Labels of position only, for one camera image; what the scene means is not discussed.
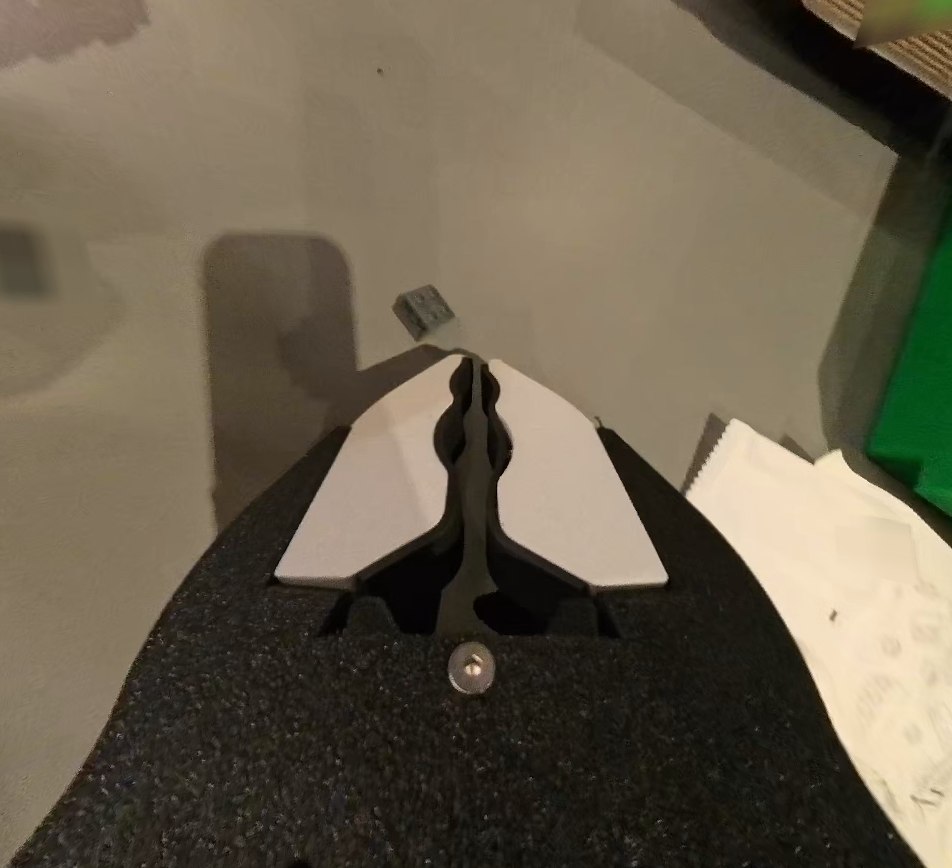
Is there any green plastic crate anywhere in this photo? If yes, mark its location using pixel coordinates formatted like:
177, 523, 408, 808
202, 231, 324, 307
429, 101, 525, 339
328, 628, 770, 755
865, 213, 952, 519

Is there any white paper bag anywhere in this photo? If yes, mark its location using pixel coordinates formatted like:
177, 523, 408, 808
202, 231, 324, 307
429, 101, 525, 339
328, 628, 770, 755
684, 418, 952, 862

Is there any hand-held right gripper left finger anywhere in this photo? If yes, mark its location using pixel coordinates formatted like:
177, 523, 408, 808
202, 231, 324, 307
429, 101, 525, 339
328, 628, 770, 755
274, 353, 476, 591

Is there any green cardboard toy box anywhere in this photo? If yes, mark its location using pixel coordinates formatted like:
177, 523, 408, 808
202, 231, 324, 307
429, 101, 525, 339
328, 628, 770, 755
703, 0, 952, 99

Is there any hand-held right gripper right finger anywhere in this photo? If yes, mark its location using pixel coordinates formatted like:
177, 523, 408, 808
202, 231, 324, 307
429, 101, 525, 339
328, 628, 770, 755
479, 358, 670, 592

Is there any grey desk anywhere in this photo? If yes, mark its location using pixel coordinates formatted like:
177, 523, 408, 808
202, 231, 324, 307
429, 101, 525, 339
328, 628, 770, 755
0, 0, 904, 868

